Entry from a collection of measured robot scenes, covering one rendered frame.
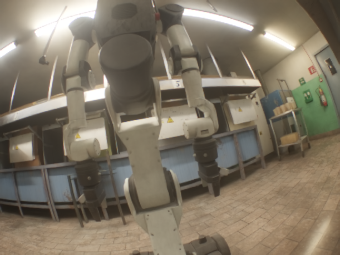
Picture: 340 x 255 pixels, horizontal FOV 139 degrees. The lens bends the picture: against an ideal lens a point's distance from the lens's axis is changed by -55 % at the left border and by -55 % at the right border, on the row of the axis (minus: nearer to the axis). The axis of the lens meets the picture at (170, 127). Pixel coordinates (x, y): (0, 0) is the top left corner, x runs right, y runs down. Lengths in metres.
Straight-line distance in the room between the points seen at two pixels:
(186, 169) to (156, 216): 1.50
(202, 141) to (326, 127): 4.16
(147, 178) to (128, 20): 0.51
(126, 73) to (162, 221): 0.47
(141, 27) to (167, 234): 0.67
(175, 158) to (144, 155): 1.49
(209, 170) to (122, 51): 0.44
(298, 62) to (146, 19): 4.43
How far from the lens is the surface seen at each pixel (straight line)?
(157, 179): 0.47
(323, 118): 4.43
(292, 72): 4.71
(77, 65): 0.57
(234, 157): 2.39
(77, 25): 0.69
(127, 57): 0.29
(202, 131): 0.48
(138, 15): 0.50
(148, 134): 0.45
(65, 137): 0.52
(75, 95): 0.52
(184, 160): 1.97
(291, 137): 3.07
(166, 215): 0.53
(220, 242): 0.84
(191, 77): 0.50
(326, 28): 0.33
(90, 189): 0.51
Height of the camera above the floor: 0.72
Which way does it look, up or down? 11 degrees up
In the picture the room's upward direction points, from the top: 13 degrees counter-clockwise
